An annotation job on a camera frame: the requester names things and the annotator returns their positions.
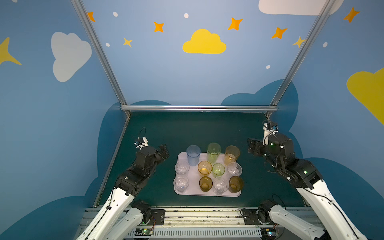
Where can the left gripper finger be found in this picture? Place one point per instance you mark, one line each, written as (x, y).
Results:
(165, 155)
(163, 148)

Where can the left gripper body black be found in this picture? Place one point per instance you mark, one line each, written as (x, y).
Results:
(163, 151)

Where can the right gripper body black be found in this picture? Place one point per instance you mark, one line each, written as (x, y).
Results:
(254, 146)

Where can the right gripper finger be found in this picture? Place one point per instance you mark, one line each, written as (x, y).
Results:
(253, 150)
(252, 141)

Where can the clear faceted glass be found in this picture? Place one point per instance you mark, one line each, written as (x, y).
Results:
(181, 183)
(182, 168)
(220, 185)
(234, 169)

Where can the tall orange glass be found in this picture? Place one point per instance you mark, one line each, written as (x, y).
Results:
(232, 153)

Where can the tall clear bluish glass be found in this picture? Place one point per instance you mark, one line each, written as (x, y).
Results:
(193, 155)

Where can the dark amber textured glass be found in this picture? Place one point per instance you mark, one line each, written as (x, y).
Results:
(205, 183)
(236, 184)

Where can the tall green glass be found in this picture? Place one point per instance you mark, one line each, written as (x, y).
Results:
(213, 152)

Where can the small green glass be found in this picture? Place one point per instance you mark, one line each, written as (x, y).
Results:
(218, 170)

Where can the orange short glass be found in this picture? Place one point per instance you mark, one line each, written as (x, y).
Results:
(205, 168)

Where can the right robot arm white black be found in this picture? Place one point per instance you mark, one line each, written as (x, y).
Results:
(309, 183)

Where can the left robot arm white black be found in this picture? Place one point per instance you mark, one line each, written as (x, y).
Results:
(120, 214)

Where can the pink rectangular tray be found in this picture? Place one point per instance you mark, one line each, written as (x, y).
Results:
(194, 176)

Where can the left controller board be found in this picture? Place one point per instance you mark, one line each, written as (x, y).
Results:
(143, 233)

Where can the controller board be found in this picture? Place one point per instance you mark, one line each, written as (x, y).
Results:
(143, 233)
(268, 234)

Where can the right controller board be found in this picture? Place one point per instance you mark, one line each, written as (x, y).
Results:
(268, 234)

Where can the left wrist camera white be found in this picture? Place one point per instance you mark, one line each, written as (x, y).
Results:
(141, 143)

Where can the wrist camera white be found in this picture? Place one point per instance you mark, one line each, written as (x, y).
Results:
(141, 143)
(269, 128)

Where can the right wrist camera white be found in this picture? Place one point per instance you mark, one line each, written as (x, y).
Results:
(269, 128)

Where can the aluminium frame back bar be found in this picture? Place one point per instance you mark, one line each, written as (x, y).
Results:
(171, 108)

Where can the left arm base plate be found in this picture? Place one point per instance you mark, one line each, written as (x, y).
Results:
(155, 217)

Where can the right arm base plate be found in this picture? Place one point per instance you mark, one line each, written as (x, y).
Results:
(255, 217)

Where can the aluminium frame left post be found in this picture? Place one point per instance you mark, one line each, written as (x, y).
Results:
(88, 26)

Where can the aluminium frame post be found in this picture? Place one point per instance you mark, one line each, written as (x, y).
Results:
(88, 26)
(304, 49)

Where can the aluminium frame right post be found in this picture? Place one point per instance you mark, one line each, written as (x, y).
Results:
(304, 49)

